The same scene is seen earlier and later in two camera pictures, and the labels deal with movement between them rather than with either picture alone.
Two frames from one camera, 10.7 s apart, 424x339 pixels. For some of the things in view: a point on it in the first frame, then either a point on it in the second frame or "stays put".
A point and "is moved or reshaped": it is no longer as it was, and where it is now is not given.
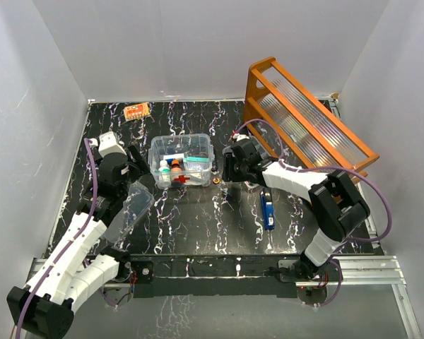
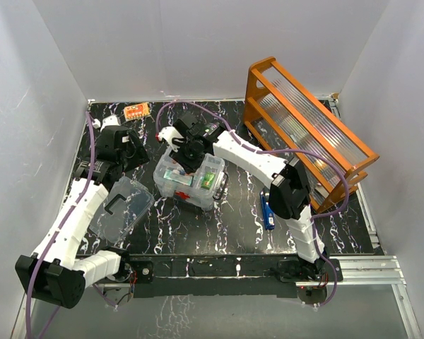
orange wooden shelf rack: (297, 127) stays put
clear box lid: (138, 200) stays put
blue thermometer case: (267, 200) stays put
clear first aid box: (179, 159) is moved or reshaped
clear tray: (251, 186) -> (204, 182)
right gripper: (229, 175) -> (189, 167)
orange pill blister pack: (136, 111) stays put
